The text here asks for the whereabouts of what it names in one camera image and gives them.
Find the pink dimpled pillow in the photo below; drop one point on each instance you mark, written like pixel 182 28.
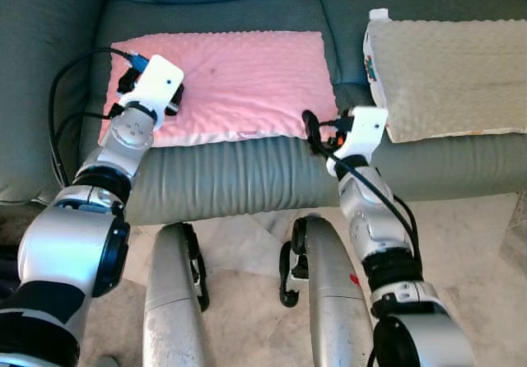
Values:
pixel 247 79

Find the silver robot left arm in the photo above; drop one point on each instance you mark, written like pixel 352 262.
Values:
pixel 74 243

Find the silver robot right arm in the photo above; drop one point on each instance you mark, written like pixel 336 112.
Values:
pixel 370 219

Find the green leather sofa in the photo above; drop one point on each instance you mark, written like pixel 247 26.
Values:
pixel 247 178

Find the beige dimpled pillow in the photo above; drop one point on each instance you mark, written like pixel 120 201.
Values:
pixel 453 79

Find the silver robot right leg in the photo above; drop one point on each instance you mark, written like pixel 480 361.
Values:
pixel 329 293

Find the silver robot leg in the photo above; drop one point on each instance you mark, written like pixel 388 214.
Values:
pixel 329 293
pixel 169 301

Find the silver robot left leg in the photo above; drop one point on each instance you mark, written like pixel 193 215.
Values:
pixel 169 301

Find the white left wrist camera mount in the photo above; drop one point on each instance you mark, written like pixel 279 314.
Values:
pixel 156 83

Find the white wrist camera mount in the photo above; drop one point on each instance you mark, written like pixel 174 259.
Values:
pixel 366 132
pixel 156 83

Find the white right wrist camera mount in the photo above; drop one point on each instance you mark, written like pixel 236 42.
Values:
pixel 366 132

